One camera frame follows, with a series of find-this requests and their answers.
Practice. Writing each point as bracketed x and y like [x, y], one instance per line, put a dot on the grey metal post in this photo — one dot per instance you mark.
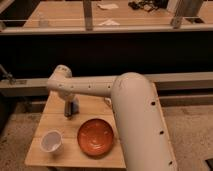
[87, 7]

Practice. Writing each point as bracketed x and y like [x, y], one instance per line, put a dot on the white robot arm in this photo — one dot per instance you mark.
[141, 126]

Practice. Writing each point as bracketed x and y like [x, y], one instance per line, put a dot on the blue eraser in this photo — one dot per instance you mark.
[75, 106]

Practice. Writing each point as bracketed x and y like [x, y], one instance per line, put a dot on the grey metal bracket right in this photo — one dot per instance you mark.
[186, 9]

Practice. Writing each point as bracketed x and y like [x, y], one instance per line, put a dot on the wooden side table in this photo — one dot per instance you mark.
[70, 154]

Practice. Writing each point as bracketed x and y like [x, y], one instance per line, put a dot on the white cup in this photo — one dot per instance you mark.
[51, 142]

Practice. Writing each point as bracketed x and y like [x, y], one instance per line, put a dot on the white paper sheet far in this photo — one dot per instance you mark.
[107, 6]

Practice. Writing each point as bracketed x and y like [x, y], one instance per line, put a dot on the clear plastic cup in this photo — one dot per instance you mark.
[42, 21]

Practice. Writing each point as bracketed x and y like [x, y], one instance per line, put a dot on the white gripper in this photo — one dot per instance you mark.
[68, 98]

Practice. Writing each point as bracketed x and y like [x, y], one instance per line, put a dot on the orange bowl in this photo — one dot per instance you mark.
[95, 137]

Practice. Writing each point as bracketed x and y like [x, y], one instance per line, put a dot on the white folded paper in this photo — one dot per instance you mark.
[109, 22]

